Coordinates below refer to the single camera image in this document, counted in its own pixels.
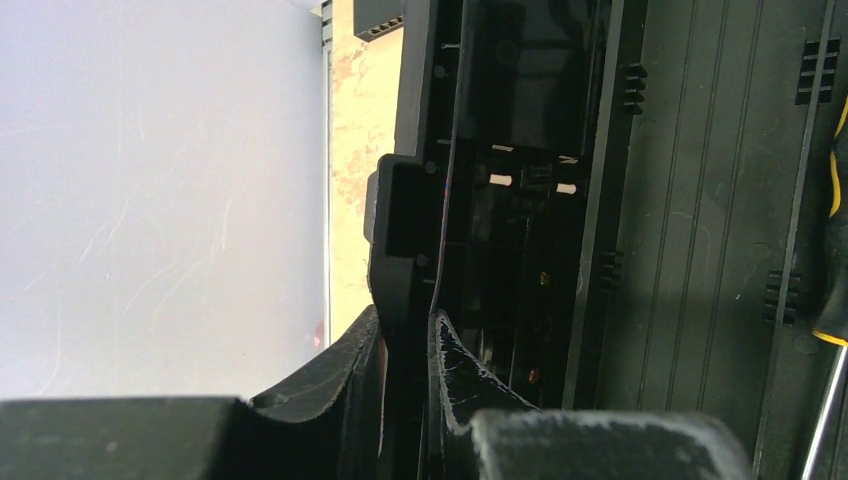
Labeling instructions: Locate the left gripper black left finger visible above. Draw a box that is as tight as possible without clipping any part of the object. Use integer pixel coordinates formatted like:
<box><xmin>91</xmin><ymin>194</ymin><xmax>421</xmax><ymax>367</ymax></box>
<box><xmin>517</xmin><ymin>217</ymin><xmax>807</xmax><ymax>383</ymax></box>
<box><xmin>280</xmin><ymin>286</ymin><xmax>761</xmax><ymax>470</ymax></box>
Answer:
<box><xmin>1</xmin><ymin>306</ymin><xmax>383</xmax><ymax>479</ymax></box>

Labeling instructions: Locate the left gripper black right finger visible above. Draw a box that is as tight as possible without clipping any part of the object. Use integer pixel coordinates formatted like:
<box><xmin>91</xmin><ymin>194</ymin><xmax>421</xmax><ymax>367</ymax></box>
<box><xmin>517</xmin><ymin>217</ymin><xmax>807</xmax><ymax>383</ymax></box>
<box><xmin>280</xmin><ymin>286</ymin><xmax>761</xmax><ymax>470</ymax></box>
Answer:
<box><xmin>427</xmin><ymin>312</ymin><xmax>754</xmax><ymax>479</ymax></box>

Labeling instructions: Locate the black plastic toolbox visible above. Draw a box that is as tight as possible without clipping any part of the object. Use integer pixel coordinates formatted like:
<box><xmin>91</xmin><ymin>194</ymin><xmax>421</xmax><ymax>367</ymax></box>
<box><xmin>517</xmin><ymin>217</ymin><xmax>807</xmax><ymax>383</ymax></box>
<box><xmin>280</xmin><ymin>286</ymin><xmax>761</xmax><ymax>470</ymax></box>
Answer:
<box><xmin>368</xmin><ymin>1</ymin><xmax>847</xmax><ymax>479</ymax></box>

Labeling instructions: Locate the black yellow screwdriver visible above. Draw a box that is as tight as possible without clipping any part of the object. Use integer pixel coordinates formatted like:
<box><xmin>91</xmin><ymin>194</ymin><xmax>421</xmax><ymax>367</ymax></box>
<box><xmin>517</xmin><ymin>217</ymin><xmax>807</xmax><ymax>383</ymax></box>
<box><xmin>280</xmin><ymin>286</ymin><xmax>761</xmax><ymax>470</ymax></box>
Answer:
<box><xmin>801</xmin><ymin>108</ymin><xmax>847</xmax><ymax>479</ymax></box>

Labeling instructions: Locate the black network switch box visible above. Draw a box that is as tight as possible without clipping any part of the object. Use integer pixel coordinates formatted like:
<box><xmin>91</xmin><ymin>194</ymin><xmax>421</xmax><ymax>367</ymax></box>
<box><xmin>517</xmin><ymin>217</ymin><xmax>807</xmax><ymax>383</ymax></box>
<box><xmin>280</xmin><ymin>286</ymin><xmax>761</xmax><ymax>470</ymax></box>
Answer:
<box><xmin>353</xmin><ymin>0</ymin><xmax>404</xmax><ymax>42</ymax></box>

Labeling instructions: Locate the aluminium rail frame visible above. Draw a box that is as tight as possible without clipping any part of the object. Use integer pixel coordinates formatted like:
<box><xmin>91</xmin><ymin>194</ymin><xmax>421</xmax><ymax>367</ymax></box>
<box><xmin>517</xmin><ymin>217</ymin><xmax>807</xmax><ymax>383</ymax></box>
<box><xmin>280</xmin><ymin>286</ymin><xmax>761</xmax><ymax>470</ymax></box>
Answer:
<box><xmin>318</xmin><ymin>0</ymin><xmax>333</xmax><ymax>349</ymax></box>

